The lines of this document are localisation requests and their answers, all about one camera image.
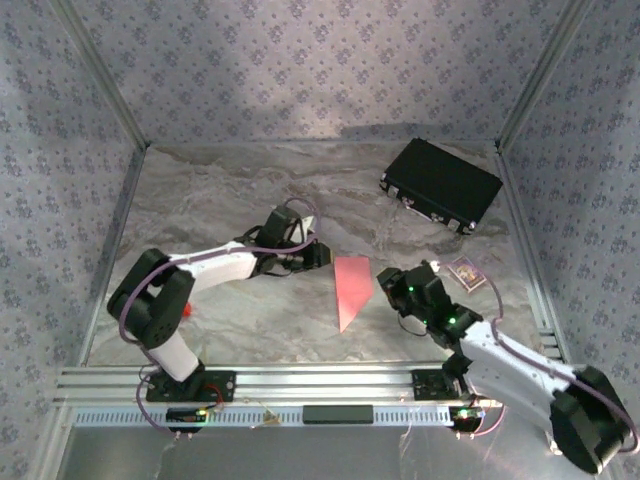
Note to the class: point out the pink paper sheet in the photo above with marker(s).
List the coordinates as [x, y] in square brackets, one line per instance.
[352, 290]

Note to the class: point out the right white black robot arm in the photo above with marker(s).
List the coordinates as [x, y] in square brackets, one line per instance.
[510, 360]

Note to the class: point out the small printed card box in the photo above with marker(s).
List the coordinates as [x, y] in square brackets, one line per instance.
[467, 272]

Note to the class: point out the black hard case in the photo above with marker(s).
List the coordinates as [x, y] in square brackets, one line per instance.
[440, 180]

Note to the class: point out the small red cube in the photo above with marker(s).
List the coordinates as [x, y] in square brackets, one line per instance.
[187, 310]

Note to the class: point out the black rectangular bar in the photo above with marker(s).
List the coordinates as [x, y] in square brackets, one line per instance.
[337, 414]

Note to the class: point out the perforated metal strip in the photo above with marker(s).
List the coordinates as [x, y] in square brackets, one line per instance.
[250, 416]

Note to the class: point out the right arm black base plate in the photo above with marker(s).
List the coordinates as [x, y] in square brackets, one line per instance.
[425, 385]

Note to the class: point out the aluminium mounting rail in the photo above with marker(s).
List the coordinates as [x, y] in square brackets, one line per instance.
[325, 385]

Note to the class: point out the aluminium side rail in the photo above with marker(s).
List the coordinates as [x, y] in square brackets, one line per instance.
[112, 255]
[525, 235]

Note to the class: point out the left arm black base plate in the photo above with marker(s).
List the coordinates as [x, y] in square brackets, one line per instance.
[220, 385]

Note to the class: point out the aluminium frame post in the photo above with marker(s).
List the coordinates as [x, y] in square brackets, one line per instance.
[100, 75]
[545, 75]

